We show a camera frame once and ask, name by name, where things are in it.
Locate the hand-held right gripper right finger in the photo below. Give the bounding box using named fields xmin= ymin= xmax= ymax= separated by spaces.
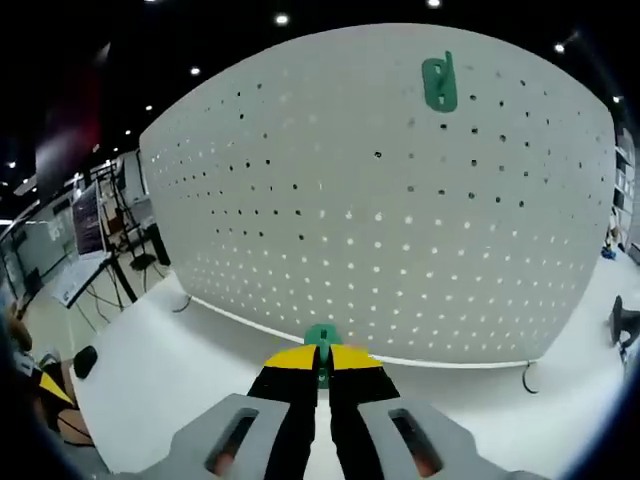
xmin=327 ymin=343 xmax=482 ymax=480

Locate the monitor on stand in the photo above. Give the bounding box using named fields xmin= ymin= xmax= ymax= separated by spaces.
xmin=52 ymin=182 xmax=114 ymax=309

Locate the black tripod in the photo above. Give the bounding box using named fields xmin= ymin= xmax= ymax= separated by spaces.
xmin=99 ymin=163 xmax=172 ymax=302

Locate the green hook assembly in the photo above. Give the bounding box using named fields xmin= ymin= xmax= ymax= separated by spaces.
xmin=302 ymin=322 xmax=344 ymax=392
xmin=420 ymin=50 xmax=459 ymax=114

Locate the black oval object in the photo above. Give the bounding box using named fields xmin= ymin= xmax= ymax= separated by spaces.
xmin=73 ymin=344 xmax=99 ymax=380

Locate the dark grey curved object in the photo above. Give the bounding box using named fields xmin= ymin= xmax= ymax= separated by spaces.
xmin=609 ymin=294 xmax=640 ymax=347

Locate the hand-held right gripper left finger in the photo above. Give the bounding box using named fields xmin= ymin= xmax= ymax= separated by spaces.
xmin=169 ymin=343 xmax=321 ymax=480

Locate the white perforated mounting plate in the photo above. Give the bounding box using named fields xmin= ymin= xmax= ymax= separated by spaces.
xmin=138 ymin=23 xmax=617 ymax=397

